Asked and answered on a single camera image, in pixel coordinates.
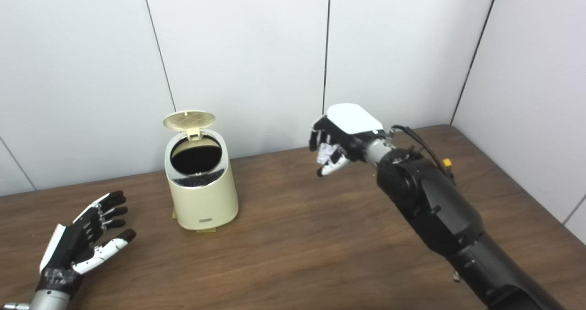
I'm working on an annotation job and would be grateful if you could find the white and black left hand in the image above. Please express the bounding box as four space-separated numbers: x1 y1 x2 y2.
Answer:
36 190 137 297

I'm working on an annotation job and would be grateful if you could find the cream-colored bin body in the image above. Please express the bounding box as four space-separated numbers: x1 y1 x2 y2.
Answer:
164 129 239 231

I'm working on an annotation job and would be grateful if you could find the cream round bin lid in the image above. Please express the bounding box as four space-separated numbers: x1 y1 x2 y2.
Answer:
163 110 217 141

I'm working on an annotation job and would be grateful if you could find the white and black right hand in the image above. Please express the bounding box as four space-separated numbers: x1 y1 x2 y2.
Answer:
309 103 386 178

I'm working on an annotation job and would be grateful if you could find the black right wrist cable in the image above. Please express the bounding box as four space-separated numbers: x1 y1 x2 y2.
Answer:
391 125 458 187

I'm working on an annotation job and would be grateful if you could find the white paper ball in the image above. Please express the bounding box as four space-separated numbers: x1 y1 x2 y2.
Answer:
318 141 346 166

